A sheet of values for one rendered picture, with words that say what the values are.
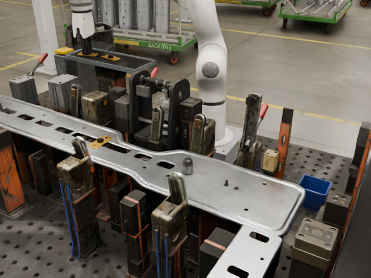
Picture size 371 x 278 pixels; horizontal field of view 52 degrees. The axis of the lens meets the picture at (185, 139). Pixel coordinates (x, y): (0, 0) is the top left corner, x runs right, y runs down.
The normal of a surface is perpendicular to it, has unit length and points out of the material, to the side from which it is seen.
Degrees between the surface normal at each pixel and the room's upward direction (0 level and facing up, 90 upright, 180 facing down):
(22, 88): 90
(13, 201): 90
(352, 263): 0
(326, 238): 0
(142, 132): 0
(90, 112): 90
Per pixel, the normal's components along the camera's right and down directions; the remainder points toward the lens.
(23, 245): 0.00, -0.87
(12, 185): 0.86, 0.25
